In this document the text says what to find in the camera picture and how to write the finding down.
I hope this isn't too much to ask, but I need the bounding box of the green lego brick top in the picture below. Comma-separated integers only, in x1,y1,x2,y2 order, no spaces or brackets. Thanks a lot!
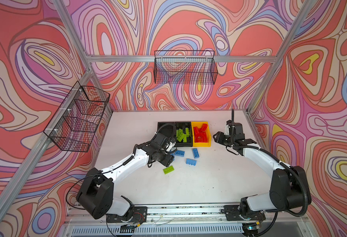
176,129,187,143

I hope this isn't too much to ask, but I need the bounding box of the blue lego brick diagonal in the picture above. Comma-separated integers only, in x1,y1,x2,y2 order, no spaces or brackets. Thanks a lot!
185,159,197,166

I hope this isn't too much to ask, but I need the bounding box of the lone green lego brick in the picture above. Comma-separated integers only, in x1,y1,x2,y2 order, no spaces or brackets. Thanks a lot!
185,127,191,137

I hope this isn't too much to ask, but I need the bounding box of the red arch lego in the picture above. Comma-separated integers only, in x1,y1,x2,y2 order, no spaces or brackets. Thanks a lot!
193,123,208,143

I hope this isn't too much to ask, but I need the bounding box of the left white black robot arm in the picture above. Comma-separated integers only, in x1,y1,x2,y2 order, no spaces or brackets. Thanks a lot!
76,122,176,221

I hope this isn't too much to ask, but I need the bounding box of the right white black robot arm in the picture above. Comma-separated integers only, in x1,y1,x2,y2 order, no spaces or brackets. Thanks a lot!
213,112,312,219

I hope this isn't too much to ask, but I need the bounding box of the blue lego brick middle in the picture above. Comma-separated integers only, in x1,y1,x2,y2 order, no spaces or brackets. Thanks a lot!
174,150,185,157

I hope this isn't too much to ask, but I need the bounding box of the blue lego brick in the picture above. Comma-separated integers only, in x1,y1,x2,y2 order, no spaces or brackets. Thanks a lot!
174,150,185,157
192,148,200,159

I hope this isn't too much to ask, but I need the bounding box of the left black bin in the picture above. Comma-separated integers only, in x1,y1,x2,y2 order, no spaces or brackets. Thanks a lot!
158,122,176,138

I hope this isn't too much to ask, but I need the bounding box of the black bin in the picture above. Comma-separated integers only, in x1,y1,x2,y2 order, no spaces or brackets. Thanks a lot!
174,121,193,147
158,122,176,138

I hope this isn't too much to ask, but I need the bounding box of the middle black bin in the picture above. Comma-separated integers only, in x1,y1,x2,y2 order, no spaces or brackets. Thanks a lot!
174,121,193,147

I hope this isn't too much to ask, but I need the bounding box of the blue lego brick right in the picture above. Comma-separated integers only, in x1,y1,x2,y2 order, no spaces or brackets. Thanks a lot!
192,148,200,159

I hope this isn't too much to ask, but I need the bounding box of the yellow plastic bin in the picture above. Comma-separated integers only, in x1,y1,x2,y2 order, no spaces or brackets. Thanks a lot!
191,121,212,147

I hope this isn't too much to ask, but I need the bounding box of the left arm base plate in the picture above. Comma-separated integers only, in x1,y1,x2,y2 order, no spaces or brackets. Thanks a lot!
106,206,148,224

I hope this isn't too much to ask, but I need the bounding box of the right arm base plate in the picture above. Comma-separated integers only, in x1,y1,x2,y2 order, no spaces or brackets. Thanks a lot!
220,205,266,222

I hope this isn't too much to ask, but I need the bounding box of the back wire basket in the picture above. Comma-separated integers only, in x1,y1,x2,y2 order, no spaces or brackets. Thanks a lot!
153,50,218,85

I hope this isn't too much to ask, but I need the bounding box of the wire basket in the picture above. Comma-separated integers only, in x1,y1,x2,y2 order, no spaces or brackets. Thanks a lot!
153,50,218,85
43,82,110,153

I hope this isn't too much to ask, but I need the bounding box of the left wire basket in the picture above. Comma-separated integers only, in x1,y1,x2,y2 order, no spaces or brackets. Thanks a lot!
43,82,110,153

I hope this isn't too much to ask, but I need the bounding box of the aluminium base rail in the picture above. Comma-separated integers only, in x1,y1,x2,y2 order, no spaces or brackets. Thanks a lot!
59,203,317,237

